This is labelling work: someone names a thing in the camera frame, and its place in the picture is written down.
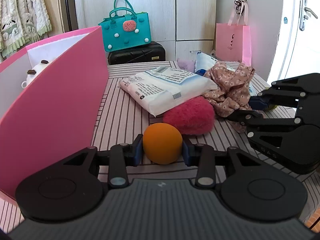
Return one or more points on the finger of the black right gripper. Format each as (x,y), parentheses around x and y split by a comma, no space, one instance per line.
(296,92)
(256,124)

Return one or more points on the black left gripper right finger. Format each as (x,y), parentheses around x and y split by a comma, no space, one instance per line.
(245,185)

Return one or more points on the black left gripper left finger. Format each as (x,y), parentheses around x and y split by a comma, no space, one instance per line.
(76,185)

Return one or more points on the pink floral cloth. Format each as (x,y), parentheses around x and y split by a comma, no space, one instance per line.
(232,91)

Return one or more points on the orange foam ball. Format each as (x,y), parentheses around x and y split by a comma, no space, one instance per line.
(162,143)

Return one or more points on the white wipes pack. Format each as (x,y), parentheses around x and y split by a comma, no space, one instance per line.
(163,88)

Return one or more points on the green foam ball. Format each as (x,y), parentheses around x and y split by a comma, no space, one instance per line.
(270,107)

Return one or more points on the red fuzzy plush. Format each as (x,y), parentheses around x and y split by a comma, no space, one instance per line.
(193,117)

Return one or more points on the pink paper gift bag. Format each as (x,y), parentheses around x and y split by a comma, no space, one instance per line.
(233,39)

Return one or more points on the blue white tissue pack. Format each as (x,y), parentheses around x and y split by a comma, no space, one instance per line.
(204,62)

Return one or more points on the striped pink tablecloth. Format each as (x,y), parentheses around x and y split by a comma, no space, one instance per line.
(157,214)

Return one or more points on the purple fuzzy plush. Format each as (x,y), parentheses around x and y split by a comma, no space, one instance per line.
(186,65)

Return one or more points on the pink storage box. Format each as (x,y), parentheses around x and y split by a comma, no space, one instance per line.
(55,115)

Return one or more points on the white panda plush toy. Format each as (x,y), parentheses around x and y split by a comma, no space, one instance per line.
(34,72)

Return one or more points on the black suitcase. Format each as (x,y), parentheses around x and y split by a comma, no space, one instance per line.
(152,52)

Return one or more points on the teal felt handbag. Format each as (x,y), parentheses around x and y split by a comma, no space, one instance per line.
(124,28)

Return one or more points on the cream knitted cardigan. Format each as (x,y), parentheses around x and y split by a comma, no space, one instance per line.
(22,22)

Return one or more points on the silver door handle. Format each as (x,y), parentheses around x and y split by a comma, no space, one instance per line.
(304,14)

